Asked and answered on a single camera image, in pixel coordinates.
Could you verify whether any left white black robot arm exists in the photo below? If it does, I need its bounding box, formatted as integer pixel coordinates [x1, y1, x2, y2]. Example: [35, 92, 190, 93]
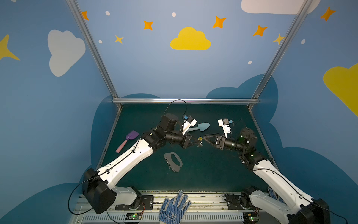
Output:
[82, 113, 200, 214]

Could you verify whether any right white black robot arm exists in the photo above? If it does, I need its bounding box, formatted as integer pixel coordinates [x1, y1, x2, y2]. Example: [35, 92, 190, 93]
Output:
[203, 128, 331, 224]

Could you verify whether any light blue toy shovel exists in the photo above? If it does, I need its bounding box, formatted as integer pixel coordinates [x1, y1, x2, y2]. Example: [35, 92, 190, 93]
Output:
[187, 123, 210, 132]

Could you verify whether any purple pink toy shovel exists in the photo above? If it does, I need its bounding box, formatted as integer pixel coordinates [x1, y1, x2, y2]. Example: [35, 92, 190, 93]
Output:
[115, 130, 139, 153]

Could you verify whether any blue dotted glove right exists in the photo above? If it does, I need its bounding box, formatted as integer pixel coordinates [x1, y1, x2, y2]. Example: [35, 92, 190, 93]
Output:
[268, 187, 286, 204]

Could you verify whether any blue dotted glove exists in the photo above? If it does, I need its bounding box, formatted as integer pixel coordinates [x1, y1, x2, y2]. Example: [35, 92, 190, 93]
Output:
[268, 187, 286, 204]
[158, 190, 192, 224]

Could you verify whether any blue dotted glove centre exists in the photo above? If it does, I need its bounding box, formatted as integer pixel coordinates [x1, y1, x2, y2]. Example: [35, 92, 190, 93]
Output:
[158, 190, 192, 224]

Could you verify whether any right green circuit board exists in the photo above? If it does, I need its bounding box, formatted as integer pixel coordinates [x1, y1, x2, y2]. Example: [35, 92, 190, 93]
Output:
[243, 213, 260, 224]

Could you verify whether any green circuit board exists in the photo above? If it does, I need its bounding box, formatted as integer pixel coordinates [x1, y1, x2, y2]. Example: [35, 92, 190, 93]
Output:
[125, 213, 142, 221]
[243, 213, 260, 224]

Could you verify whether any left green circuit board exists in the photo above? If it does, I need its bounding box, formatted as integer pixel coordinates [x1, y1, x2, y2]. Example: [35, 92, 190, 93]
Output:
[125, 213, 142, 221]

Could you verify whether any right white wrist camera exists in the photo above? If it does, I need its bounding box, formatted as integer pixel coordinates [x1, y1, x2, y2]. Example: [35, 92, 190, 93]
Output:
[218, 119, 234, 138]

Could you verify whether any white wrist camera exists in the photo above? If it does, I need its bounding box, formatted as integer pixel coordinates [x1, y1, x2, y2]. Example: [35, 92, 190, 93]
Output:
[181, 115, 197, 135]
[218, 119, 234, 138]

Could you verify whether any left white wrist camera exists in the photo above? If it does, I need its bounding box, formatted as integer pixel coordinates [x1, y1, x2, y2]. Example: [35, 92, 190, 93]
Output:
[181, 115, 197, 135]

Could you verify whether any right aluminium frame post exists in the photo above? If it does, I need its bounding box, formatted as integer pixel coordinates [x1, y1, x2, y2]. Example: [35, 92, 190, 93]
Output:
[248, 0, 313, 111]

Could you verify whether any aluminium frame post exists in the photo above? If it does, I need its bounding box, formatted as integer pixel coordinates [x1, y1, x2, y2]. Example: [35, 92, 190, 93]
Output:
[248, 0, 313, 111]
[66, 0, 118, 100]

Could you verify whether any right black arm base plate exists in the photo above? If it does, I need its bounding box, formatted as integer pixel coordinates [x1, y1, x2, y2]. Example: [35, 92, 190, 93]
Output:
[223, 193, 260, 210]

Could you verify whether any aluminium front rail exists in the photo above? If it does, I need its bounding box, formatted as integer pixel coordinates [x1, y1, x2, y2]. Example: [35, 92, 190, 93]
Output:
[68, 190, 310, 224]

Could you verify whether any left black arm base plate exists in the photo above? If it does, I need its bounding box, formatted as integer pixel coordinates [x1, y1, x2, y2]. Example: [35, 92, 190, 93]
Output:
[115, 195, 154, 211]

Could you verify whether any aluminium rear frame bar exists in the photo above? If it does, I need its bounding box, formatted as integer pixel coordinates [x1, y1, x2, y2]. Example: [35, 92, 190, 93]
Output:
[112, 98, 259, 105]

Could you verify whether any left aluminium frame post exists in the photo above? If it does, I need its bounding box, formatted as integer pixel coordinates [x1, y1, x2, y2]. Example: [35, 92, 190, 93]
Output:
[66, 0, 118, 100]

